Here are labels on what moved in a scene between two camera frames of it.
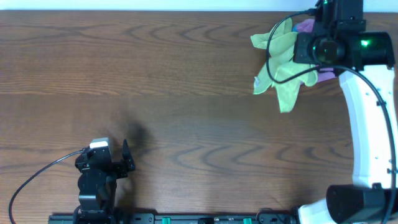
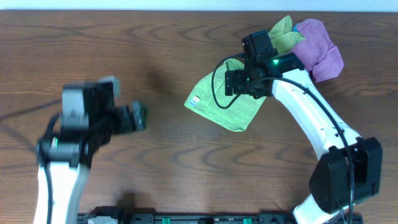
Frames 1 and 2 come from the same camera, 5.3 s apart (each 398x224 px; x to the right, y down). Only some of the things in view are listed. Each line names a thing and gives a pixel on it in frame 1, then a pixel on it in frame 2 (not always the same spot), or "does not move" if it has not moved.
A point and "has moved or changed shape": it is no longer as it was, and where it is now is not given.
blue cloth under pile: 294,28 does not move
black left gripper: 116,168 → 125,118
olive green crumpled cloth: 282,41 does not move
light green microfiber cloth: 286,74 has moved or changed shape
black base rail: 143,218 does not move
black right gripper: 302,42 → 237,87
